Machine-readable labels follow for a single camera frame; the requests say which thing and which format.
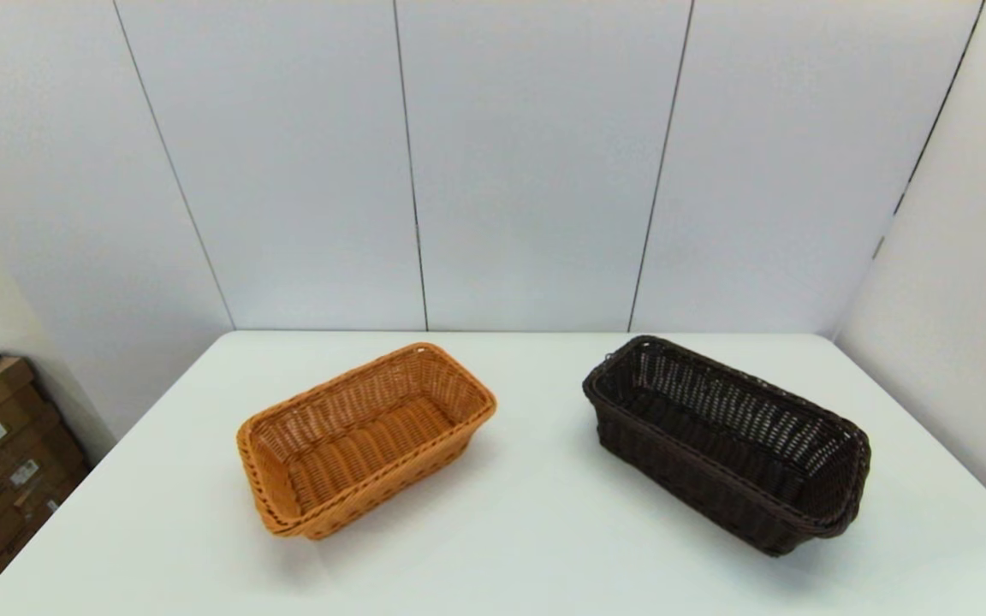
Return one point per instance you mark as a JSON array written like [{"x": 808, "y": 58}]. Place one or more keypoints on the cardboard box two white labels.
[{"x": 39, "y": 479}]

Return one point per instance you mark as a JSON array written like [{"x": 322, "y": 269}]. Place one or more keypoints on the cardboard box one white label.
[{"x": 5, "y": 423}]

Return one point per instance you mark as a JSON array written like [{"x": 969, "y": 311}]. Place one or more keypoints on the dark brown wicker basket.
[{"x": 715, "y": 466}]

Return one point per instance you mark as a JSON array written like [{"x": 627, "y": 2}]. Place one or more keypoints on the orange wicker basket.
[{"x": 356, "y": 453}]

